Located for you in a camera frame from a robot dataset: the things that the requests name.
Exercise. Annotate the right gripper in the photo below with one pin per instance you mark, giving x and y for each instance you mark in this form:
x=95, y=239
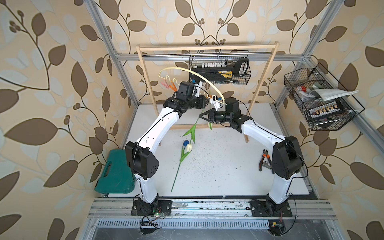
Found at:
x=212, y=115

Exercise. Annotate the black yellow tool in basket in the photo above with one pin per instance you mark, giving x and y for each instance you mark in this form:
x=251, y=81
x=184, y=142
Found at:
x=228, y=69

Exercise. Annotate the green plastic tool case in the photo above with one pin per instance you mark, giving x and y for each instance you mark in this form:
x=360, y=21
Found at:
x=116, y=177

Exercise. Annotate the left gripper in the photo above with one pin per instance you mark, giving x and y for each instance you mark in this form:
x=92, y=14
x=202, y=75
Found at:
x=205, y=100

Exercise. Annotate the wooden drying rack frame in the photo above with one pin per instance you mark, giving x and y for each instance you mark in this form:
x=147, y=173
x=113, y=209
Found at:
x=274, y=48

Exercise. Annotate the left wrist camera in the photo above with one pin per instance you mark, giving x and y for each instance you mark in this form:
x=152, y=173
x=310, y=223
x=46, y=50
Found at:
x=197, y=88

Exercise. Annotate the blue tulip flower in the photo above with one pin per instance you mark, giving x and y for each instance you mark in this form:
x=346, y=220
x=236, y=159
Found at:
x=181, y=162

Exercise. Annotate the white paper in side basket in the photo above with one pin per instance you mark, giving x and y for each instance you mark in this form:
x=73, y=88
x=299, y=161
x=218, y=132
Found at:
x=330, y=94

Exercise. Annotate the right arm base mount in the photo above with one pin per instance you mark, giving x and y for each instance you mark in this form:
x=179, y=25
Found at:
x=270, y=209

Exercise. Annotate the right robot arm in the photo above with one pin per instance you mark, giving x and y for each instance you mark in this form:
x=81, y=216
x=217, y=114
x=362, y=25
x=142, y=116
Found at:
x=287, y=159

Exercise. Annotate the cream clothes hanger with clips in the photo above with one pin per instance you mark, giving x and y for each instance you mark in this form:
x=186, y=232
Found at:
x=197, y=76

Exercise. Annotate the orange black pliers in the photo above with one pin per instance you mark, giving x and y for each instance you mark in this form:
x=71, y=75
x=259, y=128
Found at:
x=266, y=162

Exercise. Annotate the aluminium rail at front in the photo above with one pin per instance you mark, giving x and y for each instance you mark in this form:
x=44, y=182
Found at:
x=230, y=209

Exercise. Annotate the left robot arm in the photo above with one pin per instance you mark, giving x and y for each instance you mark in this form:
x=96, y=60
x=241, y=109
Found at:
x=141, y=154

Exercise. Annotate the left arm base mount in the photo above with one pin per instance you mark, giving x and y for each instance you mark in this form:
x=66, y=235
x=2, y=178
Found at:
x=161, y=208

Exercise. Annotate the white tulip flower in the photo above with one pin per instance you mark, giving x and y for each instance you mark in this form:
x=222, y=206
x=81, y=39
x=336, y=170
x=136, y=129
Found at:
x=191, y=132
x=210, y=106

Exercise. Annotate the side black wire basket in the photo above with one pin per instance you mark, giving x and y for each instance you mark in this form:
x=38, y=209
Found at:
x=301, y=82

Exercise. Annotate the paint tube set box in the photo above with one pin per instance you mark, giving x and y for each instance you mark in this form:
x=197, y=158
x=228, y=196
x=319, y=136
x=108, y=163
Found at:
x=326, y=111

